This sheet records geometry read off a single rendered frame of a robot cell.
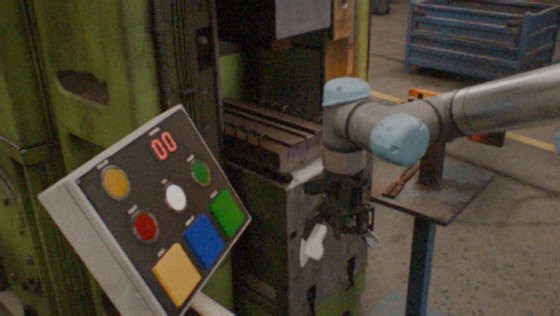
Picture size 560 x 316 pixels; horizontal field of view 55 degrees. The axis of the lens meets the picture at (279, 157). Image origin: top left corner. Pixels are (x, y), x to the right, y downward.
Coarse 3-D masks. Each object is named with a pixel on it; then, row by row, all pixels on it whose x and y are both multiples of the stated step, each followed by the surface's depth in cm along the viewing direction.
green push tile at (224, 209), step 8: (224, 192) 106; (216, 200) 103; (224, 200) 105; (232, 200) 107; (208, 208) 101; (216, 208) 102; (224, 208) 104; (232, 208) 106; (216, 216) 101; (224, 216) 103; (232, 216) 105; (240, 216) 107; (224, 224) 102; (232, 224) 104; (240, 224) 107; (224, 232) 102; (232, 232) 103
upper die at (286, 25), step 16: (224, 0) 132; (240, 0) 128; (256, 0) 125; (272, 0) 121; (288, 0) 124; (304, 0) 128; (320, 0) 132; (224, 16) 134; (240, 16) 130; (256, 16) 126; (272, 16) 123; (288, 16) 125; (304, 16) 129; (320, 16) 133; (240, 32) 132; (256, 32) 128; (272, 32) 124; (288, 32) 127
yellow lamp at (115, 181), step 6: (108, 174) 83; (114, 174) 84; (120, 174) 85; (108, 180) 83; (114, 180) 83; (120, 180) 85; (126, 180) 86; (108, 186) 82; (114, 186) 83; (120, 186) 84; (126, 186) 85; (114, 192) 83; (120, 192) 84
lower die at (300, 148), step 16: (224, 112) 162; (240, 112) 159; (272, 112) 161; (240, 128) 152; (256, 128) 150; (272, 128) 150; (288, 128) 146; (320, 128) 148; (224, 144) 152; (240, 144) 147; (256, 144) 142; (272, 144) 142; (288, 144) 140; (304, 144) 143; (320, 144) 149; (272, 160) 139; (288, 160) 140; (304, 160) 145
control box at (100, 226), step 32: (160, 128) 98; (192, 128) 106; (96, 160) 83; (128, 160) 88; (160, 160) 94; (192, 160) 102; (64, 192) 78; (96, 192) 80; (128, 192) 85; (160, 192) 92; (192, 192) 99; (64, 224) 81; (96, 224) 79; (128, 224) 83; (160, 224) 89; (96, 256) 82; (128, 256) 81; (160, 256) 86; (192, 256) 93; (224, 256) 100; (128, 288) 82; (160, 288) 84
